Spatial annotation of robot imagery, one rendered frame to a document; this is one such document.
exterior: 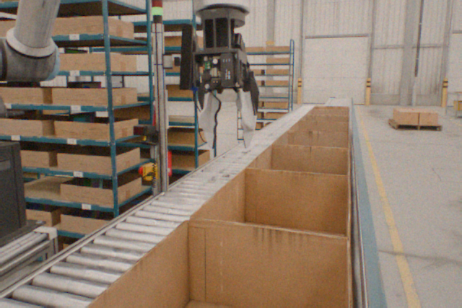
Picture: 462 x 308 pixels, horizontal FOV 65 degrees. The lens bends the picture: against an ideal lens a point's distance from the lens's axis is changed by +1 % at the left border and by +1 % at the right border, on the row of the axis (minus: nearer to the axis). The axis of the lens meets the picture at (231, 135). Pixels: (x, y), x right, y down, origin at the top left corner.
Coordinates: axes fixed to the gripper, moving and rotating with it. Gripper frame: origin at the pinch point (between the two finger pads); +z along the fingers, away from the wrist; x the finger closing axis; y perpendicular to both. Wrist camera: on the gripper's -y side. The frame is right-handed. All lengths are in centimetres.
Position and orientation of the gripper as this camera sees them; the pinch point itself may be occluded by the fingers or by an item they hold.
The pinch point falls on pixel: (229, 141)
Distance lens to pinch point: 60.6
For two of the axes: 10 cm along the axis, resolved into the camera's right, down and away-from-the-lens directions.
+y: -2.4, 0.5, -9.7
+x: 9.7, -0.2, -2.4
